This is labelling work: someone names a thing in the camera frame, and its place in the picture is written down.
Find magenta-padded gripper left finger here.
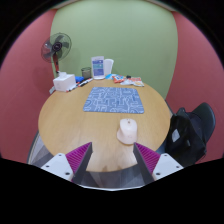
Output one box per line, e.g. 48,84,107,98
40,142,93,185

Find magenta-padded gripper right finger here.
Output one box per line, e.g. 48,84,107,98
133,142,185,185

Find pale pink computer mouse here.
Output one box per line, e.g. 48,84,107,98
116,118,139,145

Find blue patterned mouse pad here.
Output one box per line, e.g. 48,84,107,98
82,86,145,115

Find black bag with white tag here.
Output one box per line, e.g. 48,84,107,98
164,107,208,168

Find red whiteboard marker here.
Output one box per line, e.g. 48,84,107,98
65,84,80,93

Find white tissue box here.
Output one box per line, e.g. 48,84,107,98
52,71,77,93

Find black whiteboard marker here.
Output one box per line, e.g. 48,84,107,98
77,78,94,88

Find white and orange snack packet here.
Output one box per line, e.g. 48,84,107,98
127,76,145,88

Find dark mesh pen cup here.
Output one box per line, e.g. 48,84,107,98
81,66,92,80

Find light blue packet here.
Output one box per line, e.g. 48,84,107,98
105,73,118,81

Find black standing fan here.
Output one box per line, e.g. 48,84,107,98
40,32,73,74

